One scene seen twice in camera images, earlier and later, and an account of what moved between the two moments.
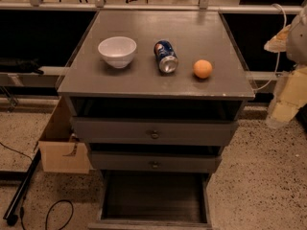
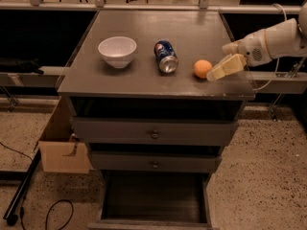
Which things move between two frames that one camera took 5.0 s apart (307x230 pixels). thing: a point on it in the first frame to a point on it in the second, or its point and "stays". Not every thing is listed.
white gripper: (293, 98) to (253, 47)
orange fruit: (202, 68) stays
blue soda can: (167, 57) stays
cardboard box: (61, 151) stays
